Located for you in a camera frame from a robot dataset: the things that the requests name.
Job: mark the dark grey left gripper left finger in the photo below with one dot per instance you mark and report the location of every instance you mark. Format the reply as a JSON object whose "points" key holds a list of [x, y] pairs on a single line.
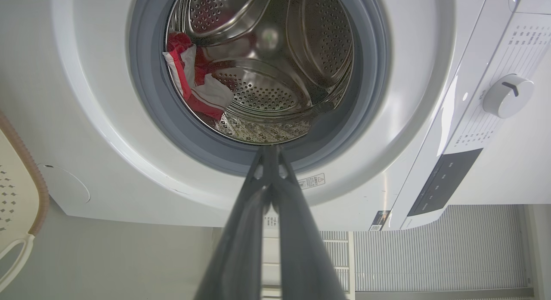
{"points": [[241, 248]]}

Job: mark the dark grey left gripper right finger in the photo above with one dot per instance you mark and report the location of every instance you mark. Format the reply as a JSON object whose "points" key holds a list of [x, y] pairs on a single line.
{"points": [[305, 257]]}

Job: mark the red and white garment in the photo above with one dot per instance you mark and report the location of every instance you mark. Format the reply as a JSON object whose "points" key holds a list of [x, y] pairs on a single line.
{"points": [[202, 93]]}

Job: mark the black washing machine control panel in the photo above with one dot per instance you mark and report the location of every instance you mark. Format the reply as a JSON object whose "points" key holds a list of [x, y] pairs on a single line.
{"points": [[445, 181]]}

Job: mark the stainless steel washing machine drum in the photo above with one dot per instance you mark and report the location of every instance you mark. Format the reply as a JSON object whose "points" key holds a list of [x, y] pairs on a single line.
{"points": [[275, 76]]}

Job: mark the cream perforated laundry basket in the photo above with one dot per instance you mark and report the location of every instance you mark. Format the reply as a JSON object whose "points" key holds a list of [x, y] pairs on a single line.
{"points": [[17, 179]]}

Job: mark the white warning triangle sticker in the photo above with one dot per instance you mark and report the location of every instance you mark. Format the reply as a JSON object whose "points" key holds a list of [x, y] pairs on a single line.
{"points": [[312, 180]]}

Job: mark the dark QR code sticker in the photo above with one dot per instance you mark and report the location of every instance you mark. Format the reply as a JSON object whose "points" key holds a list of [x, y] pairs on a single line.
{"points": [[379, 221]]}

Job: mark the grey ribbed window blind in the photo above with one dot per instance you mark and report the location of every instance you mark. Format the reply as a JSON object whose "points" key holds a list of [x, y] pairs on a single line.
{"points": [[430, 248]]}

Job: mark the white front-load washing machine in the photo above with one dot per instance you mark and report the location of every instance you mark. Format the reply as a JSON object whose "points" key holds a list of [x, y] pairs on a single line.
{"points": [[413, 119]]}

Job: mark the grey rubber door gasket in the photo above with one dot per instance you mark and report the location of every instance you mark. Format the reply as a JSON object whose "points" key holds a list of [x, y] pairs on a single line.
{"points": [[148, 93]]}

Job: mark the round white filter cover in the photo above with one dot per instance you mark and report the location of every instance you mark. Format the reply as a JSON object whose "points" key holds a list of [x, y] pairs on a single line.
{"points": [[64, 184]]}

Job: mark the white round program dial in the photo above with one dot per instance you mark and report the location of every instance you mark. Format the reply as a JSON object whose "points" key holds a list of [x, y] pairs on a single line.
{"points": [[508, 95]]}

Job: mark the white detergent drawer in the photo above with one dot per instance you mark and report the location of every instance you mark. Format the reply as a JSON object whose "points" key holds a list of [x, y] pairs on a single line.
{"points": [[533, 1]]}

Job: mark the white slatted shelf frame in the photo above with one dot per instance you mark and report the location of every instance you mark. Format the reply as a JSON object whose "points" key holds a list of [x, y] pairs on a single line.
{"points": [[271, 248]]}

